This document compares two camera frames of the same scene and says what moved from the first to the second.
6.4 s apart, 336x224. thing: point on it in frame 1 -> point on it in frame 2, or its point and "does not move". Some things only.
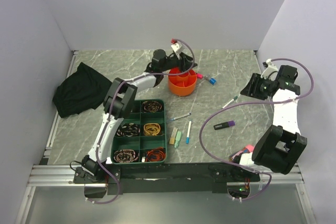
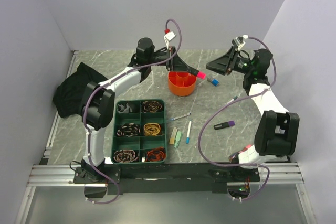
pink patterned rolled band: (125, 156) does not move
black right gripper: (255, 80) -> (224, 64)
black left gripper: (185, 61) -> (177, 64)
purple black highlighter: (224, 125) does not move
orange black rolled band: (156, 155) does not move
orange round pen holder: (182, 85) does not move
